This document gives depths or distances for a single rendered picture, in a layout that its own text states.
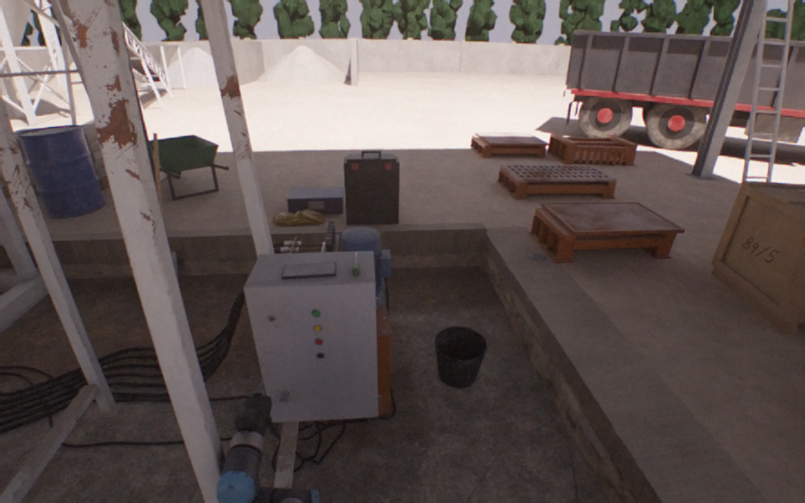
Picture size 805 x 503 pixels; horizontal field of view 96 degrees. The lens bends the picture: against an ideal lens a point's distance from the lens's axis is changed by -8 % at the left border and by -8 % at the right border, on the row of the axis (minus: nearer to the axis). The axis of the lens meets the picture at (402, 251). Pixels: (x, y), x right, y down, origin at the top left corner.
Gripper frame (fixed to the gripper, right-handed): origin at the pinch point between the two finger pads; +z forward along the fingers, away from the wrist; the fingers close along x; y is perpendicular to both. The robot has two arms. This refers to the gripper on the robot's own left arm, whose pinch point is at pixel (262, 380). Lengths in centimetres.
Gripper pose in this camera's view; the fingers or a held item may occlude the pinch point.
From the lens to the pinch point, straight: 136.3
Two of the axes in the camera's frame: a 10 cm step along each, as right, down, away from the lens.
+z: -0.9, -4.6, 8.9
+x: 10.0, -0.3, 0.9
